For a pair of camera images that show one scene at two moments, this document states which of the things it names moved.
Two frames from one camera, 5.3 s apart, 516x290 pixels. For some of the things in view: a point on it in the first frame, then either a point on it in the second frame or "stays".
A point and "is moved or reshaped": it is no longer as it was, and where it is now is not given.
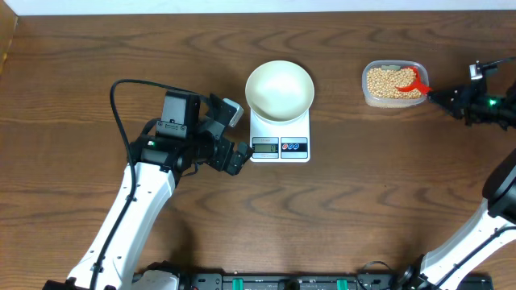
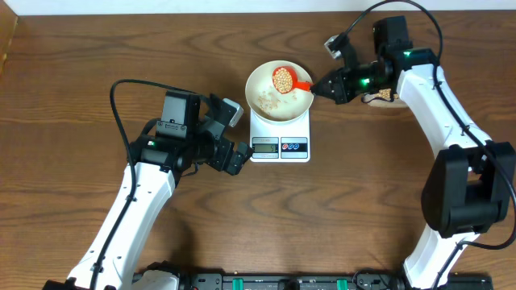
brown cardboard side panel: x=8 y=22 stays
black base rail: x=326 y=280 stays
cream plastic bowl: x=279 y=91 stays
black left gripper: x=222 y=147 stays
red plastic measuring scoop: x=418 y=84 is moved or reshaped
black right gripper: x=463 y=102 -> x=340 y=93
